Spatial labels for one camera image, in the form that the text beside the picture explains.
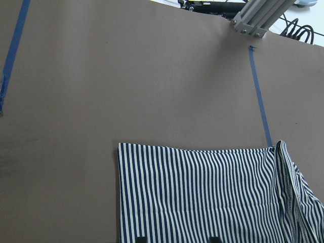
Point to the aluminium frame post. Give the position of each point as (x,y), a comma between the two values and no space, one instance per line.
(258,15)

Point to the blue white striped polo shirt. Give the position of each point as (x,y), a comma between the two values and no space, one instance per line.
(238,195)

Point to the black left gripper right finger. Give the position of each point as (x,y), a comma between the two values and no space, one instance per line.
(214,239)

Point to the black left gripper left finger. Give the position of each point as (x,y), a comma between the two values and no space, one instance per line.
(141,239)

